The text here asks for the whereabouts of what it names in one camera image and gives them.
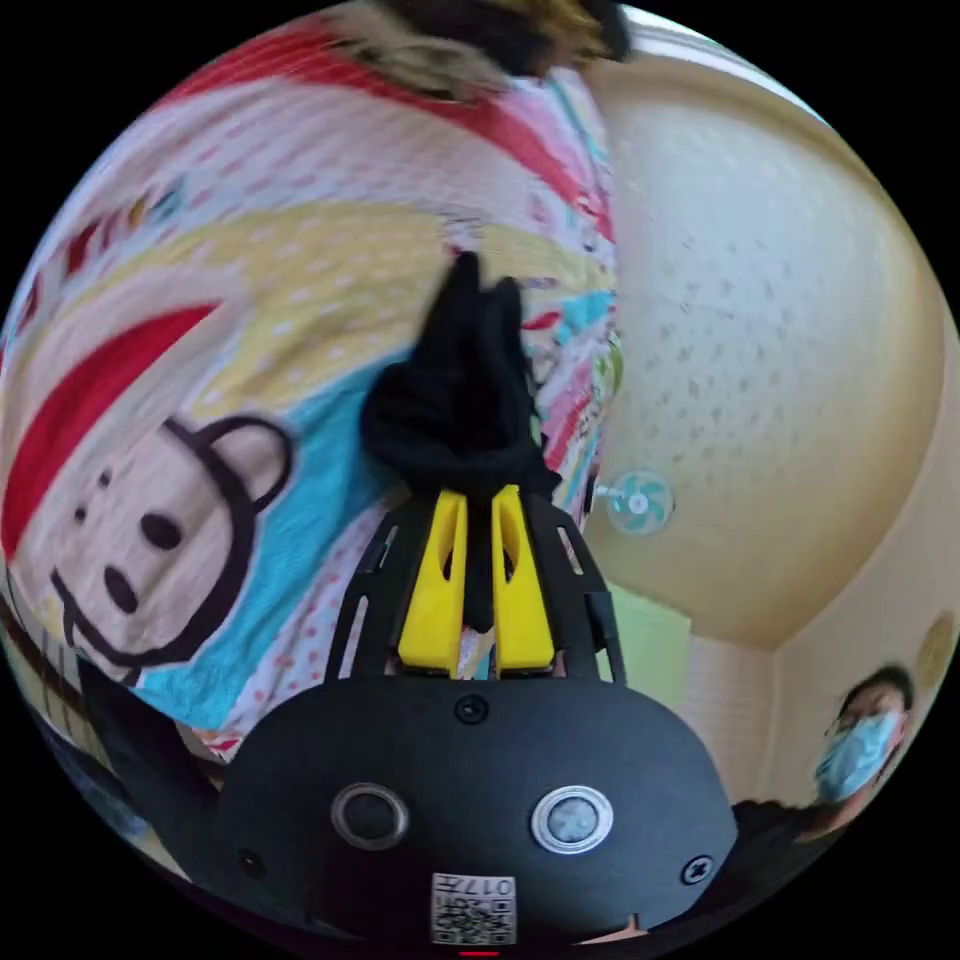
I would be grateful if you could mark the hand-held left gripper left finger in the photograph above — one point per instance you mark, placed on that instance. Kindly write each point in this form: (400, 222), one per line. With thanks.
(427, 600)

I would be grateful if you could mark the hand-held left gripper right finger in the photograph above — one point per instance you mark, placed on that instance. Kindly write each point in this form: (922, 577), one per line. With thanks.
(521, 607)

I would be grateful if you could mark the black long sleeve shirt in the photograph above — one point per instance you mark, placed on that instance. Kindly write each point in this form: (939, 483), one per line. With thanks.
(457, 405)

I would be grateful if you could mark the bed with colourful printed sheet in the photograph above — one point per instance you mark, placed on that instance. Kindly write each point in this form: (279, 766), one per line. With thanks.
(300, 225)

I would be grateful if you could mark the person's body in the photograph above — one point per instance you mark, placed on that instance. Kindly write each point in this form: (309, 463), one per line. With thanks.
(855, 757)

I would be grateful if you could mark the pile of clothes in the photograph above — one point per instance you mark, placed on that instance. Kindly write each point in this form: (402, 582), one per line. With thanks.
(480, 41)

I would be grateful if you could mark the small teal wall fan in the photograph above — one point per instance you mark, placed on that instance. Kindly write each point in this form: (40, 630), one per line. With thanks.
(637, 504)

